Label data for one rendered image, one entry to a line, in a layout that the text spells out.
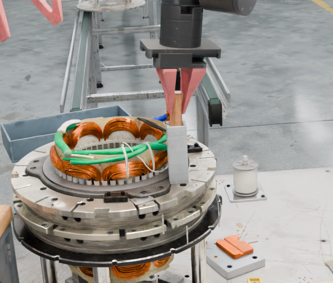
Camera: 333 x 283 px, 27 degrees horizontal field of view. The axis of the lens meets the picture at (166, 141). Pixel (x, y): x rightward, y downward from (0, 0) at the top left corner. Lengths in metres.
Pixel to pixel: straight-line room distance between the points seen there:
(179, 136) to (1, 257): 0.32
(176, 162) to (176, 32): 0.19
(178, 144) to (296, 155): 2.96
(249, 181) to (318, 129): 2.66
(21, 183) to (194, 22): 0.36
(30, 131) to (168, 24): 0.57
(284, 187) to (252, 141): 2.39
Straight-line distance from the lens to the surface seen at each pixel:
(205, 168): 1.08
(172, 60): 0.94
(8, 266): 1.12
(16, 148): 1.34
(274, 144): 4.09
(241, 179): 1.67
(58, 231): 1.01
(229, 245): 1.45
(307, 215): 1.62
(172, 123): 1.00
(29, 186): 1.06
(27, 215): 1.06
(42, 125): 1.45
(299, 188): 1.75
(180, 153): 1.01
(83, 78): 2.79
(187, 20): 0.94
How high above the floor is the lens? 1.53
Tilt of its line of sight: 22 degrees down
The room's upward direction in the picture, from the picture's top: 3 degrees counter-clockwise
